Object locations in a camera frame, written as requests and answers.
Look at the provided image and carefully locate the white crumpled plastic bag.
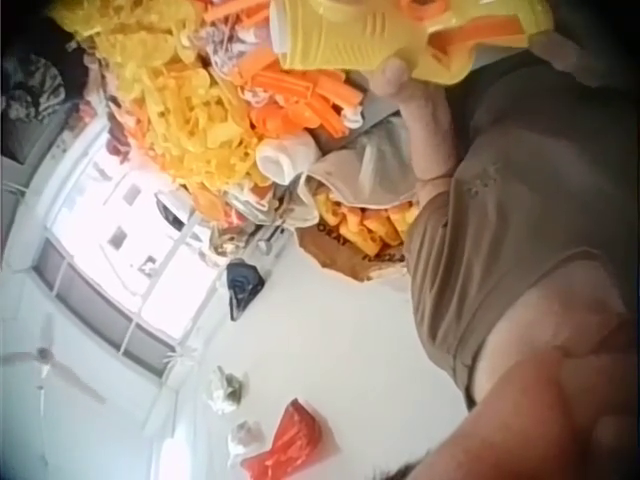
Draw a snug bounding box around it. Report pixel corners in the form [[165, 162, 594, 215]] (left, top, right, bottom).
[[203, 364, 250, 416], [226, 419, 267, 470]]

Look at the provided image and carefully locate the black hanging bag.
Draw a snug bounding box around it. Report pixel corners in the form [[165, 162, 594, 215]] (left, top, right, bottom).
[[222, 259, 267, 322]]

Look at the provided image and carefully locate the red plastic bag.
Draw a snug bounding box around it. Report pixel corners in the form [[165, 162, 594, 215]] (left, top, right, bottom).
[[246, 397, 322, 480]]

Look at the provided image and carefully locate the cardboard carton of toy parts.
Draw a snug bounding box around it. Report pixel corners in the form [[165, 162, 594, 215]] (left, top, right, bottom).
[[293, 189, 417, 287]]

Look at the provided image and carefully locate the grey plastic bag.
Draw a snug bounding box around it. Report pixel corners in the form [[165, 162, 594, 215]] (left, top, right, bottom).
[[302, 133, 427, 214]]

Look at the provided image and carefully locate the white sack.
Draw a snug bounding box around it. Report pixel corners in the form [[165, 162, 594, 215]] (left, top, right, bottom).
[[255, 134, 321, 187]]

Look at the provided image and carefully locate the white ceiling fan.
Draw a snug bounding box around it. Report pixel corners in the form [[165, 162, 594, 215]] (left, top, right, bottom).
[[0, 313, 109, 407]]

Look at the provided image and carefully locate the yellow orange toy gun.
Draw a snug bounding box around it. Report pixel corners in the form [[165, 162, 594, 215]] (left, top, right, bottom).
[[268, 0, 527, 85]]

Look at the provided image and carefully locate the heap of orange plastic parts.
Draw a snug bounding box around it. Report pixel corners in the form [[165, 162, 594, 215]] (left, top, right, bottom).
[[199, 0, 367, 142]]

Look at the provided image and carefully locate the white framed window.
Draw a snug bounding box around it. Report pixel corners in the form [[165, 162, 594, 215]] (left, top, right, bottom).
[[0, 122, 229, 379]]

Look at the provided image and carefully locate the dark patterned cloth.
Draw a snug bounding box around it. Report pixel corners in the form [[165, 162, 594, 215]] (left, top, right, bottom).
[[0, 49, 94, 166]]

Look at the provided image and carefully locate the heap of yellow plastic parts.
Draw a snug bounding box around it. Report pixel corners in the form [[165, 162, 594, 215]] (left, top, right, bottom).
[[49, 0, 281, 211]]

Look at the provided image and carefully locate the person's left hand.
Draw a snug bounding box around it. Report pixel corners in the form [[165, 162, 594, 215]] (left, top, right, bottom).
[[372, 55, 441, 112]]

